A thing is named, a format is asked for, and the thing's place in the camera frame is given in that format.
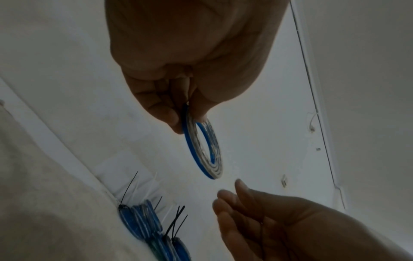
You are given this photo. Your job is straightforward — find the person's left hand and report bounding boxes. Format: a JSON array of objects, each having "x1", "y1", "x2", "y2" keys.
[{"x1": 104, "y1": 0, "x2": 290, "y2": 135}]

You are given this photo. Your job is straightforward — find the white cable tie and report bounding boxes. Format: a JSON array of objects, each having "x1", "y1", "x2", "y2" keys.
[{"x1": 130, "y1": 172, "x2": 159, "y2": 203}]

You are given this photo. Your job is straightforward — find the person's right hand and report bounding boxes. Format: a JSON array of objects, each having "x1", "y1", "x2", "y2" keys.
[{"x1": 212, "y1": 178, "x2": 413, "y2": 261}]

